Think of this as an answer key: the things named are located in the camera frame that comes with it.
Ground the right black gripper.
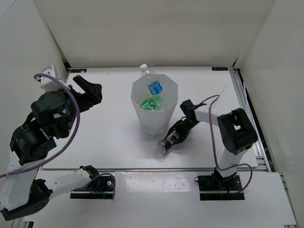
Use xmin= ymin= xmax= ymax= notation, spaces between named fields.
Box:
xmin=167 ymin=118 xmax=200 ymax=146

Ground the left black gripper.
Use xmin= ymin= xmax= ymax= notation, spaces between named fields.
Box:
xmin=55 ymin=75 xmax=102 ymax=138

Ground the clear bottle black label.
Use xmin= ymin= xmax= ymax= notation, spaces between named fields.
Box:
xmin=156 ymin=141 xmax=171 ymax=154

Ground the green plastic bottle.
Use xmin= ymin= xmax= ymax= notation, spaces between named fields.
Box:
xmin=140 ymin=95 xmax=164 ymax=111

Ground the clear bottle blue label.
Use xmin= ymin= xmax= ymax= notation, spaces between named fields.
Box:
xmin=140 ymin=64 xmax=163 ymax=95

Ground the clear unlabelled plastic bottle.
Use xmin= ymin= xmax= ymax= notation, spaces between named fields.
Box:
xmin=155 ymin=94 xmax=171 ymax=111

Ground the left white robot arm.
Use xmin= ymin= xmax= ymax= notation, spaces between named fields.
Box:
xmin=0 ymin=76 xmax=102 ymax=221

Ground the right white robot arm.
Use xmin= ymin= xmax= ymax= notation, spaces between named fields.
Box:
xmin=156 ymin=105 xmax=258 ymax=190

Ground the white octagonal bin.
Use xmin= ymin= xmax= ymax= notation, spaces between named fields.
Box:
xmin=131 ymin=74 xmax=178 ymax=135

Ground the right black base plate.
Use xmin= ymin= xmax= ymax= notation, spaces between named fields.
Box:
xmin=193 ymin=174 xmax=245 ymax=201

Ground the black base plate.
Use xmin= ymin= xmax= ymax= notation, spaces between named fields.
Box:
xmin=193 ymin=174 xmax=245 ymax=201
xmin=70 ymin=173 xmax=116 ymax=200

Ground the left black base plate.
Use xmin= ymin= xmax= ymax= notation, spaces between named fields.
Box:
xmin=70 ymin=173 xmax=116 ymax=200

